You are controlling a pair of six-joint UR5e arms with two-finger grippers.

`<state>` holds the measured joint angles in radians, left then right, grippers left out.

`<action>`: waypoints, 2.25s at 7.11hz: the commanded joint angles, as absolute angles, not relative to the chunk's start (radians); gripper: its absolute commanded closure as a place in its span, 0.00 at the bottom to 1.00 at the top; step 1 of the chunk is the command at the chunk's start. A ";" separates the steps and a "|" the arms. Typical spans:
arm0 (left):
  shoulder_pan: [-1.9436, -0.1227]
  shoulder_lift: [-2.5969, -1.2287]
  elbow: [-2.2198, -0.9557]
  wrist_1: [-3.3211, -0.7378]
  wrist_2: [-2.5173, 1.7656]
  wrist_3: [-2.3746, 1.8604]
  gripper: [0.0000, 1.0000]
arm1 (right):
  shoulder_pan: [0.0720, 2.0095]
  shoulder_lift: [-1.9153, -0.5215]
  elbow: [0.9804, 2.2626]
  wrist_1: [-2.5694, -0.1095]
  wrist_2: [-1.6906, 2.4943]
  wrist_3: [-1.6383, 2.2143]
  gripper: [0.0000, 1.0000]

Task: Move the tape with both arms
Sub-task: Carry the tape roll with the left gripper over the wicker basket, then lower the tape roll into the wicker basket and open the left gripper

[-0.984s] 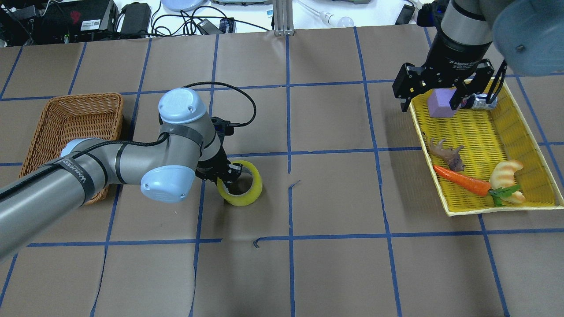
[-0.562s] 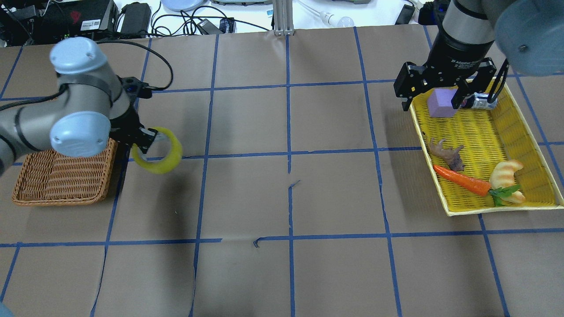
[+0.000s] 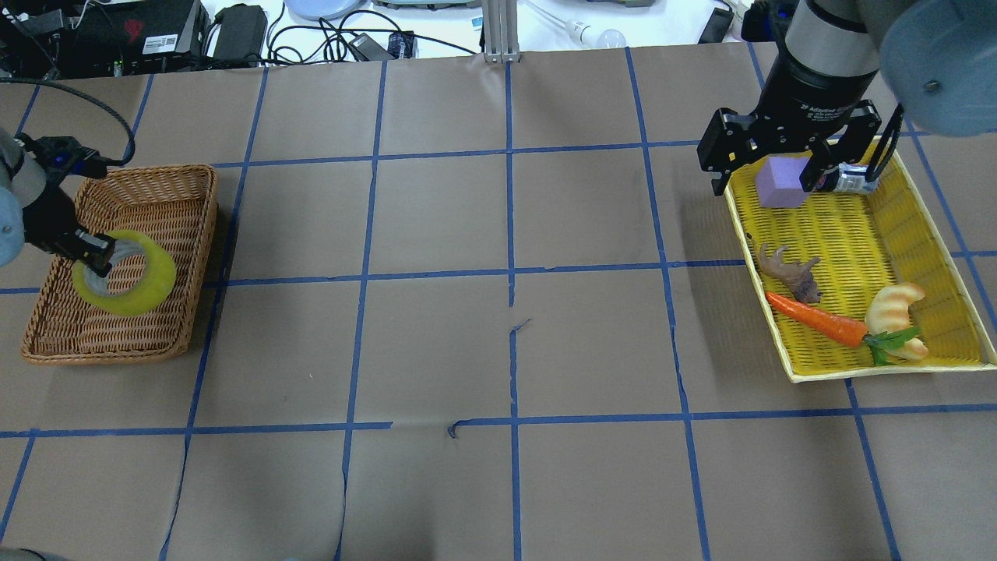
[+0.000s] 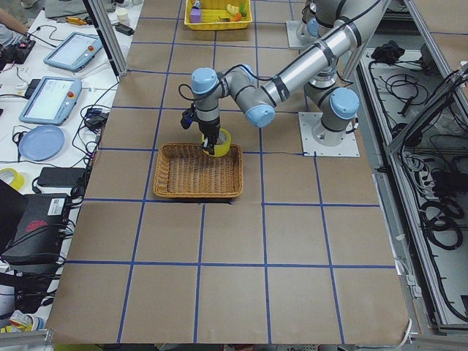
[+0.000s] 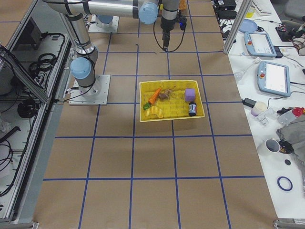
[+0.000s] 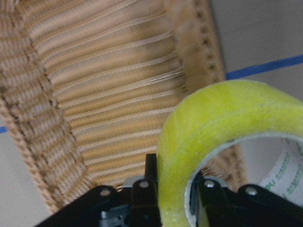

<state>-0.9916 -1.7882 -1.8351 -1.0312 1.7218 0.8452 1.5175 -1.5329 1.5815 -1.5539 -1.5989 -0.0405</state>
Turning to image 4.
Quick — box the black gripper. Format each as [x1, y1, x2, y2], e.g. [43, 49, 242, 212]
[198, 117, 220, 155]

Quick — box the yellow tape roll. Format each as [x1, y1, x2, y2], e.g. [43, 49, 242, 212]
[202, 128, 232, 157]
[0, 168, 25, 191]

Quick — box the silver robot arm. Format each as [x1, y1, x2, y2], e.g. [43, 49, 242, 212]
[297, 0, 333, 41]
[181, 1, 385, 156]

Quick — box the yellow tape roll on desk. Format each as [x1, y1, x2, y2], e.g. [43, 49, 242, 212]
[0, 168, 25, 191]

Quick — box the brown wicker basket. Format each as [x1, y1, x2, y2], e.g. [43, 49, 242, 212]
[153, 143, 244, 199]

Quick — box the orange toy carrot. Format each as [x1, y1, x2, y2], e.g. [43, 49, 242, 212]
[231, 12, 242, 22]

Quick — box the purple cube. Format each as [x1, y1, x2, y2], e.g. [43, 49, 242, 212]
[189, 7, 202, 24]

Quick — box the yellow plastic basket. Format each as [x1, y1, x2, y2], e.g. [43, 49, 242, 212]
[184, 1, 252, 31]

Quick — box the black power adapter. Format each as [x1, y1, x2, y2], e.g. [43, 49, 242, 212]
[32, 167, 85, 193]

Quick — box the upper teach pendant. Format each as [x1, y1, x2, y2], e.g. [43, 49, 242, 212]
[43, 32, 103, 72]

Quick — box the teach pendant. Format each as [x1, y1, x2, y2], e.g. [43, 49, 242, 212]
[43, 32, 103, 72]
[19, 76, 82, 126]

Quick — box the lower teach pendant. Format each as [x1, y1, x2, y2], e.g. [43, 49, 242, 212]
[19, 76, 82, 126]

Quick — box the light blue plate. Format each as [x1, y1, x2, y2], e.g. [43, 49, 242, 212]
[18, 125, 65, 161]

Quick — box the black computer box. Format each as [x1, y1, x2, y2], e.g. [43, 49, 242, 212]
[1, 192, 72, 265]

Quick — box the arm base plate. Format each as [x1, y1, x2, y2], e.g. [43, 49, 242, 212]
[285, 20, 316, 50]
[298, 112, 360, 157]

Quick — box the aluminium frame post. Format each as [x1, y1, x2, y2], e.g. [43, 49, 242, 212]
[83, 0, 128, 78]

